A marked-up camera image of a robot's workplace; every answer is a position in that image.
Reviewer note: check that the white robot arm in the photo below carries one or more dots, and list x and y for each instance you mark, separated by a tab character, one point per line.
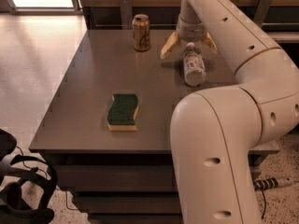
212	130

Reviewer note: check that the metal wall bracket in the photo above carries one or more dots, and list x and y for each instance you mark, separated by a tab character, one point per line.
261	11
126	14

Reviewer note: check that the clear plastic water bottle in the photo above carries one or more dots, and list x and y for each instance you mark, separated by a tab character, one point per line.
194	67

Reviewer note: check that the left metal wall bracket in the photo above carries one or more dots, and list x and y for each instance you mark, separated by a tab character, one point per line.
126	14

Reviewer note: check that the green and yellow sponge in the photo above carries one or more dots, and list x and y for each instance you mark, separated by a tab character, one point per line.
122	113

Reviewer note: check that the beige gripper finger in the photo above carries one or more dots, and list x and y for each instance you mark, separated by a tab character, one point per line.
209	43
172	41

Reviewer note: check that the wooden wall shelf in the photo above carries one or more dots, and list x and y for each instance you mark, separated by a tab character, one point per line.
285	37

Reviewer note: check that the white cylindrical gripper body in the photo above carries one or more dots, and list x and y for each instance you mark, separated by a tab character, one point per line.
192	32

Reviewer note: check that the gold soda can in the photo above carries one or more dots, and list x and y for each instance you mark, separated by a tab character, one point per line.
141	32

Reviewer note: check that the striped black white cable plug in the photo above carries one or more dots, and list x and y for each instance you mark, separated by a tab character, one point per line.
273	183

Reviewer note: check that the grey drawer cabinet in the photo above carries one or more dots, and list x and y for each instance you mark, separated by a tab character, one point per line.
77	120

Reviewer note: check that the right metal wall bracket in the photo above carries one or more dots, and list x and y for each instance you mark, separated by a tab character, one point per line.
261	11

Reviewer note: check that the black robot base with straps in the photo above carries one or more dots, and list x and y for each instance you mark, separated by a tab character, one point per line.
13	208

